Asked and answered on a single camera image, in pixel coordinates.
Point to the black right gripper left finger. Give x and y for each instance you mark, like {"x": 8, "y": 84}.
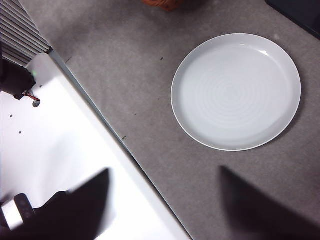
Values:
{"x": 75, "y": 215}

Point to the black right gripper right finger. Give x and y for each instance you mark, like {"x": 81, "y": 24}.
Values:
{"x": 262, "y": 212}

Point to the pale grey round plate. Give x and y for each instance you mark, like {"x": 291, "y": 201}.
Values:
{"x": 235, "y": 92}

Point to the grey ribbed panel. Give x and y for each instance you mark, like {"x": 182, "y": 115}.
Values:
{"x": 22, "y": 27}

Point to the black rectangular tray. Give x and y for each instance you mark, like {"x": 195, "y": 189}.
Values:
{"x": 300, "y": 15}

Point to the brown wicker basket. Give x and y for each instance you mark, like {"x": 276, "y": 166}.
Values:
{"x": 162, "y": 3}

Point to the silver front camera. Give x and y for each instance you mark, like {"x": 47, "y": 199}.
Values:
{"x": 15, "y": 212}

